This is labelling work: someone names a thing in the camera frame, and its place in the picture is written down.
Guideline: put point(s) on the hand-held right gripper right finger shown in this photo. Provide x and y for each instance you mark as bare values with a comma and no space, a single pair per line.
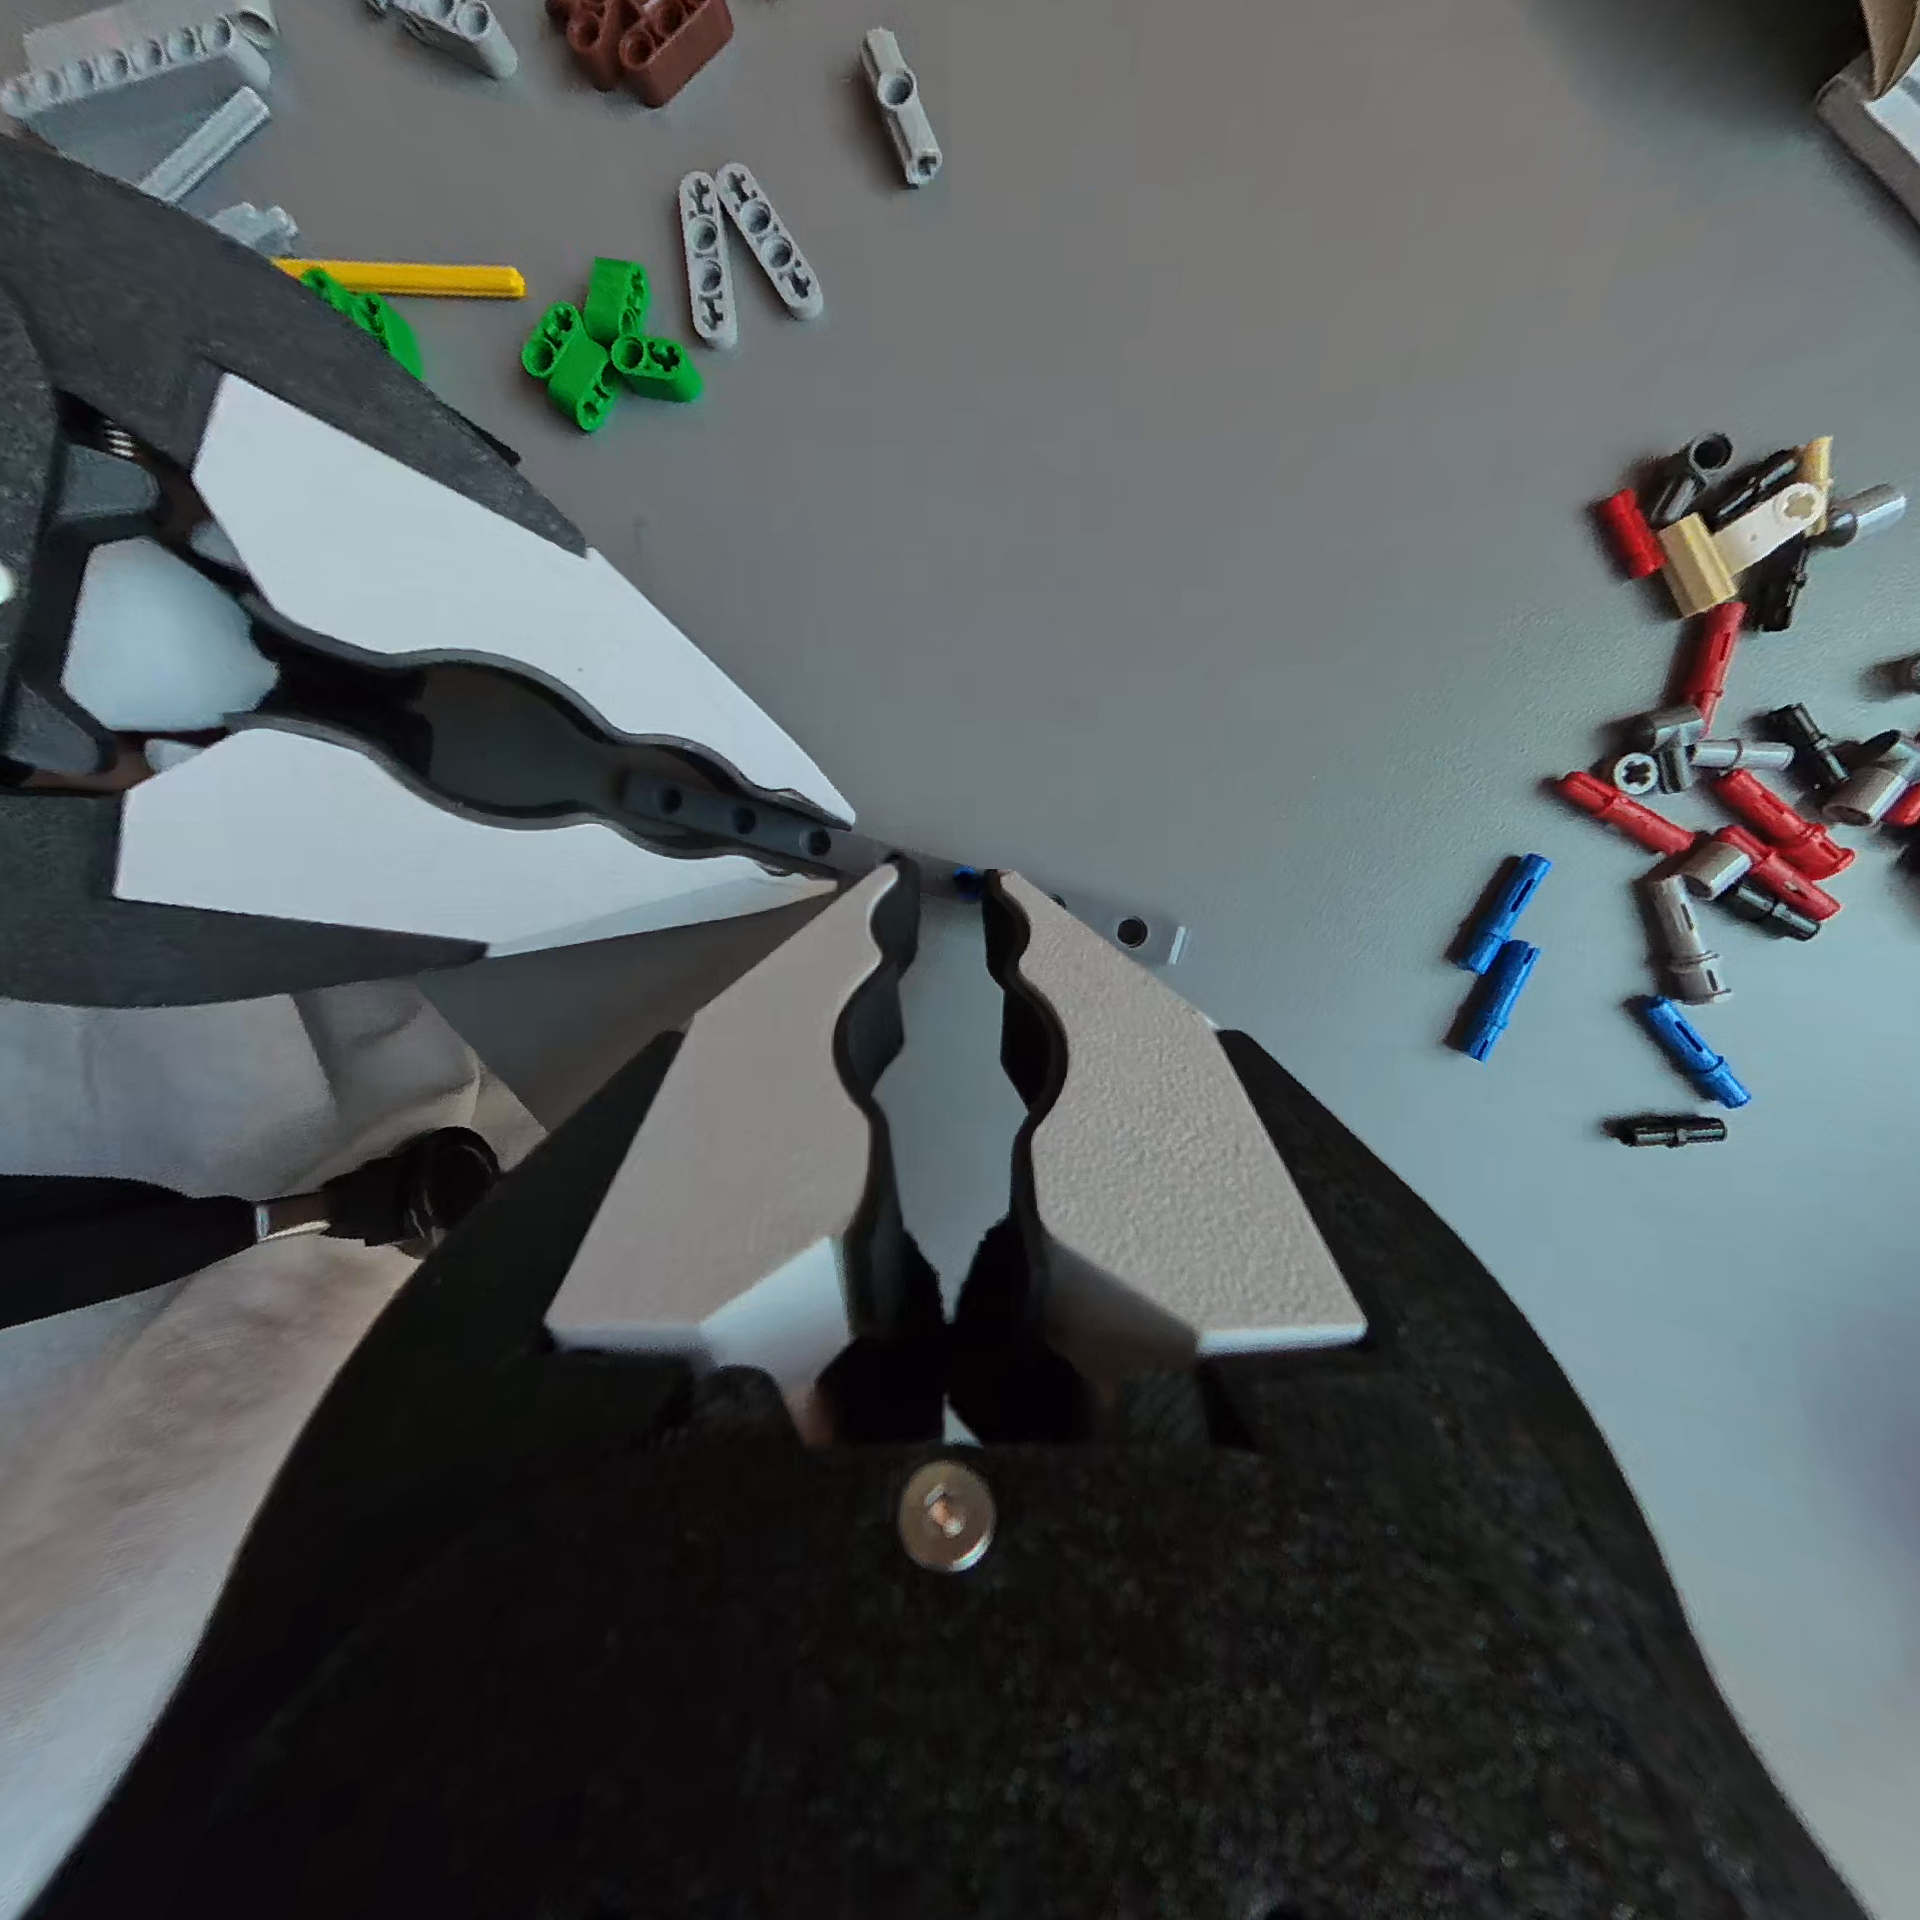
1185,1155

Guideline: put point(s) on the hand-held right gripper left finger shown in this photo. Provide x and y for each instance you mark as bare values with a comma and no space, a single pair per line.
735,1140

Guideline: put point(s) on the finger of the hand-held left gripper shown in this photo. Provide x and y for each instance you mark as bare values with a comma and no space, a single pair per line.
375,863
450,554

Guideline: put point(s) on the dark grey lego beam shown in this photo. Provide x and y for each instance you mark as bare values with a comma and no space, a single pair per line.
705,808

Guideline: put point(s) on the blue lego pin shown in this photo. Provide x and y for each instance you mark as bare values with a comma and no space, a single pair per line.
1500,908
969,881
1692,1053
1492,1000

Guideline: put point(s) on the small light grey lego piece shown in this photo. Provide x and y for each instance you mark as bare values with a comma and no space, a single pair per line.
254,226

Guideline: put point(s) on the short light grey lego beam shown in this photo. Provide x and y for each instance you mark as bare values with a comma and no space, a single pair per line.
207,145

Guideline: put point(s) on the green lego connector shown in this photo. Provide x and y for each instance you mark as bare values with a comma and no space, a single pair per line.
369,318
657,369
560,360
614,297

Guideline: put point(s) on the long light grey lego beam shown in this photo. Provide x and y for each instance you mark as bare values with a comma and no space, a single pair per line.
132,68

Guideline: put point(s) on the yellow lego axle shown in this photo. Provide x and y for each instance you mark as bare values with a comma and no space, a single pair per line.
405,278

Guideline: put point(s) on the thin grey lego liftarm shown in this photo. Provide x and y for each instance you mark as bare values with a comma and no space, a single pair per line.
709,258
770,240

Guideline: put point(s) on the light grey bent lego liftarm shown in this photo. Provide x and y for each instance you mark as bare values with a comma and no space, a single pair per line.
450,21

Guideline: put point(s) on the black lego pin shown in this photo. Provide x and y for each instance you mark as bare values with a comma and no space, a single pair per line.
1665,1131

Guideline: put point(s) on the brown lego liftarm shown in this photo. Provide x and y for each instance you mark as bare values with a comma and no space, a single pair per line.
591,19
679,54

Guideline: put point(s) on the grey lego axle connector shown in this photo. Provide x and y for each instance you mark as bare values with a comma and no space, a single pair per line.
901,108

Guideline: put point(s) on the pile of small lego pins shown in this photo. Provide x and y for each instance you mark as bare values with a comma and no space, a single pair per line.
1741,720

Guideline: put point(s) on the lego instruction booklet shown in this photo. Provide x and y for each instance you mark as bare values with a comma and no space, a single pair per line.
1872,129

